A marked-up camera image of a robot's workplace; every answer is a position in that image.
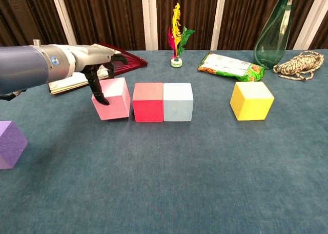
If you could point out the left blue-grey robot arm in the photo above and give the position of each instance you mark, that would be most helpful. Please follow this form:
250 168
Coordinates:
25 67

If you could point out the purple foam cube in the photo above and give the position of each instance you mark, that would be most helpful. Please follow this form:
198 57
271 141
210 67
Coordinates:
10 146

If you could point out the dark brown curtain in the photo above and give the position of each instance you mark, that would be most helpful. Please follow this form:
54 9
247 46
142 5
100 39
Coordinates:
107 13

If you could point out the green plastic spray bottle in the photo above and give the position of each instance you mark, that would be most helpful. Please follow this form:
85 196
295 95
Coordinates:
271 46

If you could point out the pink foam cube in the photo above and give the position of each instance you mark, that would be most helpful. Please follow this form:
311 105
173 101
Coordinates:
115 108

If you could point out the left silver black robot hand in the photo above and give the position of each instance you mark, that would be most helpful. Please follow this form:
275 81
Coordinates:
92 57

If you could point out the yellow foam cube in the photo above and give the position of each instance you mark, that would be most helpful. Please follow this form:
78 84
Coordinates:
253 108

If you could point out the green white snack bag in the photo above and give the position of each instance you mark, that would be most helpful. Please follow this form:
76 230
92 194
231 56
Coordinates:
225 66

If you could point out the colourful feather shuttlecock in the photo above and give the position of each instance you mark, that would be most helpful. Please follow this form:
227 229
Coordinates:
176 26

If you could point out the red foam cube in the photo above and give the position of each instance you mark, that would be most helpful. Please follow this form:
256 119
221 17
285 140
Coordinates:
148 109

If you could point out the painted paper folding fan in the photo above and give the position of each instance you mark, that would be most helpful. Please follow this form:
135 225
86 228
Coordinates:
130 64

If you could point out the white partition frame post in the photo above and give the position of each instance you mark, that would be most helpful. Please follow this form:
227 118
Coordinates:
315 18
148 18
62 18
218 18

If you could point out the teal felt table mat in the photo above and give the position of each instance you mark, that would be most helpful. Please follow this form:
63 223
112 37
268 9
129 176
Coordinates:
164 180

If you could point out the light blue foam cube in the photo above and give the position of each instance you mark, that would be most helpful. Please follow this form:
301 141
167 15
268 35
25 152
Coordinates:
178 108

